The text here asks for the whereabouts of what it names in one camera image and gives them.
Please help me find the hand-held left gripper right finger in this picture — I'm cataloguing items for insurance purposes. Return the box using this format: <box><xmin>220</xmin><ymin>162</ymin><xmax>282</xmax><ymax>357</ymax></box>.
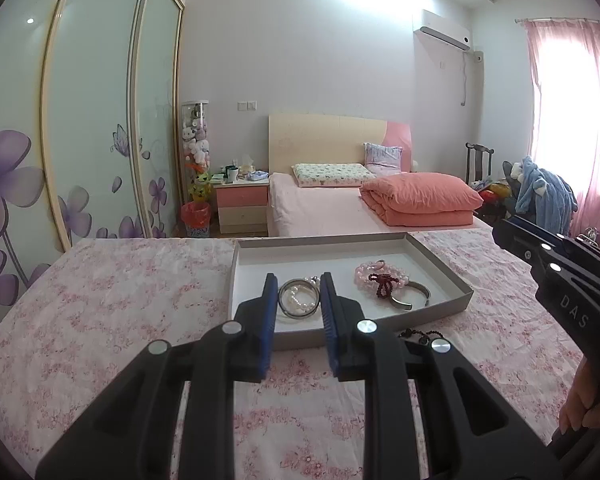
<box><xmin>319</xmin><ymin>272</ymin><xmax>564</xmax><ymax>480</ymax></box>

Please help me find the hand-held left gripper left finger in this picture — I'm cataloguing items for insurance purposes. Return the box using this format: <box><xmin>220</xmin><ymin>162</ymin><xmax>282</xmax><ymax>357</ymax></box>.
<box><xmin>35</xmin><ymin>272</ymin><xmax>281</xmax><ymax>480</ymax></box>

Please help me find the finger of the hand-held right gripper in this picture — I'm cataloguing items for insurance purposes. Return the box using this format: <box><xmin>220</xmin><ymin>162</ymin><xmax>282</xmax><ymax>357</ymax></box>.
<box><xmin>509</xmin><ymin>215</ymin><xmax>600</xmax><ymax>275</ymax></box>
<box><xmin>492</xmin><ymin>218</ymin><xmax>600</xmax><ymax>295</ymax></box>

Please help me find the thin round silver bangle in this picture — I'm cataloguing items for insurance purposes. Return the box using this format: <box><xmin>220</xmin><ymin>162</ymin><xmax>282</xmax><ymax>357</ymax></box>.
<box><xmin>278</xmin><ymin>278</ymin><xmax>322</xmax><ymax>320</ymax></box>

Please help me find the pearl necklace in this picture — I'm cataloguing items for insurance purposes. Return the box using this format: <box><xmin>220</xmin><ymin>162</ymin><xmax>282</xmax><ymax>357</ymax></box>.
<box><xmin>285</xmin><ymin>275</ymin><xmax>324</xmax><ymax>314</ymax></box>

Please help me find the pink bead bracelet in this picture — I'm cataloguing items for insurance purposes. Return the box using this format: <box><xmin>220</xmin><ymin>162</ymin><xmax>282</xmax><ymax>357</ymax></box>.
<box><xmin>354</xmin><ymin>259</ymin><xmax>411</xmax><ymax>294</ymax></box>

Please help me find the grey shallow cardboard tray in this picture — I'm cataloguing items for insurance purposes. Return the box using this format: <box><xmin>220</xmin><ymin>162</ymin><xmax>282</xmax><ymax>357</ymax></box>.
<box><xmin>228</xmin><ymin>232</ymin><xmax>475</xmax><ymax>352</ymax></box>

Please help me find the dark red bead bracelet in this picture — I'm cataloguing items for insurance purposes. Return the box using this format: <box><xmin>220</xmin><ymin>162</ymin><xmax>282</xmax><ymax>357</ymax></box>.
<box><xmin>368</xmin><ymin>272</ymin><xmax>406</xmax><ymax>301</ymax></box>

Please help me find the black bead bracelet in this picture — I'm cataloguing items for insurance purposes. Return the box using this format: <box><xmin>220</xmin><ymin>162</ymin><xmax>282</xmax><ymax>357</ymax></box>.
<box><xmin>398</xmin><ymin>328</ymin><xmax>444</xmax><ymax>346</ymax></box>

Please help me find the silver cuff bangle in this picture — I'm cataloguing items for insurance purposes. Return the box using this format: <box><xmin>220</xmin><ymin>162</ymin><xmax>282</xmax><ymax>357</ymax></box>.
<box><xmin>389</xmin><ymin>280</ymin><xmax>433</xmax><ymax>314</ymax></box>

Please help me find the person's right hand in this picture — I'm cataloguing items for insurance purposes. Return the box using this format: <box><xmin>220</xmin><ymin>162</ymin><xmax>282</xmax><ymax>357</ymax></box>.
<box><xmin>559</xmin><ymin>359</ymin><xmax>600</xmax><ymax>437</ymax></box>

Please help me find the blue fleece robe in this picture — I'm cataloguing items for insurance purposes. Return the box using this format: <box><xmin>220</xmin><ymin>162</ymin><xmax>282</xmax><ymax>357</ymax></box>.
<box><xmin>514</xmin><ymin>155</ymin><xmax>579</xmax><ymax>237</ymax></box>

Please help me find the colourful toy pile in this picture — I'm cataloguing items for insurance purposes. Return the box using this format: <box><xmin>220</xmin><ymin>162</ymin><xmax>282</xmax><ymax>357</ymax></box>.
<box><xmin>472</xmin><ymin>179</ymin><xmax>514</xmax><ymax>207</ymax></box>

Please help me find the dark swivel chair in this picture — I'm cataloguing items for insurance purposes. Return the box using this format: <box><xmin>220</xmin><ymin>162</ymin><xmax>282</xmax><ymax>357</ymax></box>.
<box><xmin>501</xmin><ymin>160</ymin><xmax>536</xmax><ymax>222</ymax></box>

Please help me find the dark wooden chair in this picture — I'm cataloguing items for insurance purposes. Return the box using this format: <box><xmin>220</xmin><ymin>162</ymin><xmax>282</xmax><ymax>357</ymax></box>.
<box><xmin>464</xmin><ymin>142</ymin><xmax>496</xmax><ymax>222</ymax></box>

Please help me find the folded coral quilt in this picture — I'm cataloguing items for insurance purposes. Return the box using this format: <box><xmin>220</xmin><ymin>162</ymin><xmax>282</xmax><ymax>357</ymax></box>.
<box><xmin>359</xmin><ymin>172</ymin><xmax>485</xmax><ymax>228</ymax></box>

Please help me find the bed with pink sheet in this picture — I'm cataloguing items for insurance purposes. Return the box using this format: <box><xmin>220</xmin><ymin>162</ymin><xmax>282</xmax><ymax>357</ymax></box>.
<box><xmin>267</xmin><ymin>172</ymin><xmax>497</xmax><ymax>239</ymax></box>

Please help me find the pink and beige nightstand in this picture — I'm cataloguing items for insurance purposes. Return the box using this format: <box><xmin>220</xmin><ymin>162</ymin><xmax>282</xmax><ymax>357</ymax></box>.
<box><xmin>212</xmin><ymin>177</ymin><xmax>271</xmax><ymax>235</ymax></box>

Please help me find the pink sheer curtain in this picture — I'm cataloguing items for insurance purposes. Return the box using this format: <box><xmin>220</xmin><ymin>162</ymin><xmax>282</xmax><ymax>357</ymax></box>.
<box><xmin>516</xmin><ymin>17</ymin><xmax>600</xmax><ymax>242</ymax></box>

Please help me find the red lined trash bin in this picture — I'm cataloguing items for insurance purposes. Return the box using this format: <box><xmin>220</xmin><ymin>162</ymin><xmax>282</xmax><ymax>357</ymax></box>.
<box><xmin>181</xmin><ymin>201</ymin><xmax>212</xmax><ymax>239</ymax></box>

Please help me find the pink floral tablecloth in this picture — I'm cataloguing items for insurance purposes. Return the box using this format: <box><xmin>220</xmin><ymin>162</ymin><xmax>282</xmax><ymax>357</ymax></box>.
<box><xmin>0</xmin><ymin>230</ymin><xmax>589</xmax><ymax>480</ymax></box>

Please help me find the patterned flat pillow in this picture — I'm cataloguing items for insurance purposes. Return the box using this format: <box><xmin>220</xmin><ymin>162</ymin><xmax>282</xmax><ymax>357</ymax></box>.
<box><xmin>292</xmin><ymin>162</ymin><xmax>376</xmax><ymax>189</ymax></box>

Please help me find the lilac print pillow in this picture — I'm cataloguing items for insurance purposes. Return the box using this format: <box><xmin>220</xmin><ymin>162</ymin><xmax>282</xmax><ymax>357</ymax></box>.
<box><xmin>363</xmin><ymin>142</ymin><xmax>404</xmax><ymax>176</ymax></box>

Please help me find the white air conditioner pipe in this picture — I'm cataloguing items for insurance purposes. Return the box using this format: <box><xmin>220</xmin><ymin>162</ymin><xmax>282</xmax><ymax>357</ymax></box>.
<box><xmin>458</xmin><ymin>49</ymin><xmax>484</xmax><ymax>107</ymax></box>

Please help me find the beige and pink headboard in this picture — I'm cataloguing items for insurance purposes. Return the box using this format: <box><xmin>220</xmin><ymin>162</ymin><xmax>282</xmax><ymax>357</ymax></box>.
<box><xmin>268</xmin><ymin>113</ymin><xmax>414</xmax><ymax>189</ymax></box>

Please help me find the clear plush toy display tube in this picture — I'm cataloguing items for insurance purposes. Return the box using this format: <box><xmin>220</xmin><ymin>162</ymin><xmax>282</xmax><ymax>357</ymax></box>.
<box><xmin>180</xmin><ymin>101</ymin><xmax>212</xmax><ymax>202</ymax></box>

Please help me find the flower-print sliding wardrobe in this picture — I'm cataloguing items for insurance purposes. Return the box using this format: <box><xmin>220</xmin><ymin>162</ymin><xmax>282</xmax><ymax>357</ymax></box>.
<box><xmin>0</xmin><ymin>0</ymin><xmax>186</xmax><ymax>337</ymax></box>

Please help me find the white wall air conditioner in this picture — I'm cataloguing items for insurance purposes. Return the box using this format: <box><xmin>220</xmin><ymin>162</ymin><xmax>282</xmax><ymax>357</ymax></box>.
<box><xmin>412</xmin><ymin>8</ymin><xmax>471</xmax><ymax>52</ymax></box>

